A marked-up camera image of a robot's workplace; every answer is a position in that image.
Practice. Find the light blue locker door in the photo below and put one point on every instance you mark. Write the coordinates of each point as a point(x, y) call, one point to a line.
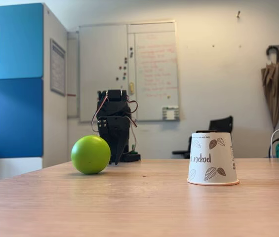
point(18, 42)

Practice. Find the dark blue locker door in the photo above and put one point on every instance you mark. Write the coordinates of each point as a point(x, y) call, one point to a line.
point(18, 118)

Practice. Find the brown folded umbrella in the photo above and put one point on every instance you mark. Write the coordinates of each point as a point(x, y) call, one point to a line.
point(277, 89)

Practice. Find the yellow whiteboard clip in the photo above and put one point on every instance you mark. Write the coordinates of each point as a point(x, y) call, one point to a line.
point(131, 88)

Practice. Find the green ball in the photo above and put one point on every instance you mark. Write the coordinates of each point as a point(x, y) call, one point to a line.
point(90, 155)

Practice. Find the white paper cup leaf print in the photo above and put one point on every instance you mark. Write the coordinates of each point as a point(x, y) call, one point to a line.
point(212, 160)

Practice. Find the black office chair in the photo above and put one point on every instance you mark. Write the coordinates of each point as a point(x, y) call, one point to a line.
point(220, 123)

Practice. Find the green controller board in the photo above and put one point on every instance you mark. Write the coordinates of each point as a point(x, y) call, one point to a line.
point(133, 148)

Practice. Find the large whiteboard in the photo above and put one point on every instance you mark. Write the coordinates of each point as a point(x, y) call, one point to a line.
point(99, 61)

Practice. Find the narrow whiteboard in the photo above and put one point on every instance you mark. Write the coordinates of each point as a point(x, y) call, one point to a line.
point(72, 74)

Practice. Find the framed notice sheet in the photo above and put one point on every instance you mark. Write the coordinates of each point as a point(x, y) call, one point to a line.
point(57, 66)

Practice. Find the blue locker cabinet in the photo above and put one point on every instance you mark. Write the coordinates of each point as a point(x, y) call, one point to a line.
point(55, 111)

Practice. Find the metal wall hook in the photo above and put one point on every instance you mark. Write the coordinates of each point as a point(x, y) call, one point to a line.
point(238, 14)

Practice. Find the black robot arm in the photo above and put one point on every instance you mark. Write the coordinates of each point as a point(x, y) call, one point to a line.
point(114, 95)

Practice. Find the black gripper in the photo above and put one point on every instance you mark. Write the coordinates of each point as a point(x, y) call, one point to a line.
point(116, 127)

